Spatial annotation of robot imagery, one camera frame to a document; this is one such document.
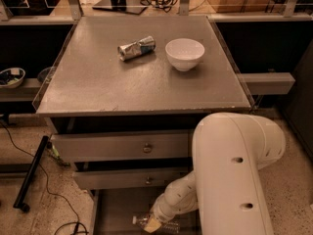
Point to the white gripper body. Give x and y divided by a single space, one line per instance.
160 214

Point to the top grey drawer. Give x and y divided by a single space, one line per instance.
122 146

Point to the bottom grey drawer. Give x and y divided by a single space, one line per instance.
115 209

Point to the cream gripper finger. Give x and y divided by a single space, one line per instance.
152 225

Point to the clear plastic water bottle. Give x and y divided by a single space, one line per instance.
170 227

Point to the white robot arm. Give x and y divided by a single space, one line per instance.
224 187

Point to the grey drawer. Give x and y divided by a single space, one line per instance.
122 146
115 209
130 178

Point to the crushed silver can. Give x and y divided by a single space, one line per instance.
136 49

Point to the black bar on floor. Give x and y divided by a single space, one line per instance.
19 203

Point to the black monitor stand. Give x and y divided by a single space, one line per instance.
133 7

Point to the white ceramic bowl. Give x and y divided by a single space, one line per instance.
184 54

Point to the middle grey drawer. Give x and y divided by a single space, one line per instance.
130 178

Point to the white bowl with items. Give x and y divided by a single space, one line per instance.
11 78

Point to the dark round bowl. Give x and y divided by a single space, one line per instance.
46 75

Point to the grey drawer cabinet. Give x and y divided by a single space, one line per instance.
93 91

